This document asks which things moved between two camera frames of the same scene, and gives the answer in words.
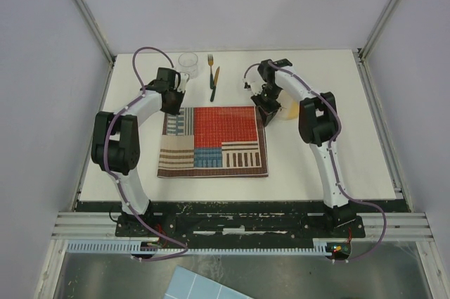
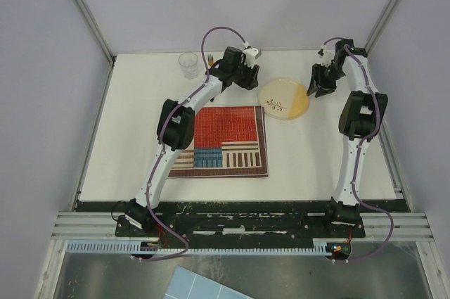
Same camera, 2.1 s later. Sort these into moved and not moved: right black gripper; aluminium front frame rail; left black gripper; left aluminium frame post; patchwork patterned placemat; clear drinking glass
Moved: right black gripper; left black gripper
Not moved: aluminium front frame rail; patchwork patterned placemat; left aluminium frame post; clear drinking glass
